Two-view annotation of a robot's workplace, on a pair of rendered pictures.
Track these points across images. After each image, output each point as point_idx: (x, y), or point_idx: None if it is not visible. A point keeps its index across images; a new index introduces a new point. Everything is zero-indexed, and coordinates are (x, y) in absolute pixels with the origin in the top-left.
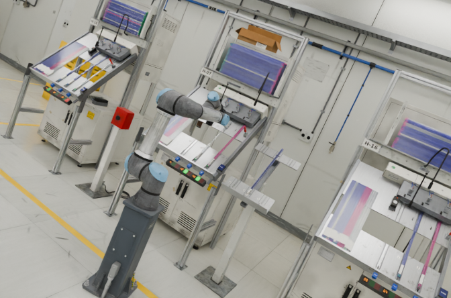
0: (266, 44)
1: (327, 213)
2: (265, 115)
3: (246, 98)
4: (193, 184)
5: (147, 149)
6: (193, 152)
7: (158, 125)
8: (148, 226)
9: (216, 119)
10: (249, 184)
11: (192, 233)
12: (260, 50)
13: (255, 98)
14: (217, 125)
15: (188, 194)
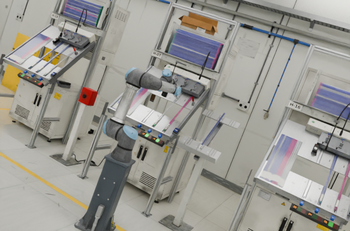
0: (204, 28)
1: (263, 160)
2: (208, 87)
3: (191, 74)
4: (151, 148)
5: (121, 115)
6: (151, 119)
7: (127, 97)
8: (125, 175)
9: (171, 90)
10: None
11: (155, 186)
12: (200, 33)
13: (199, 74)
14: (169, 98)
15: (147, 157)
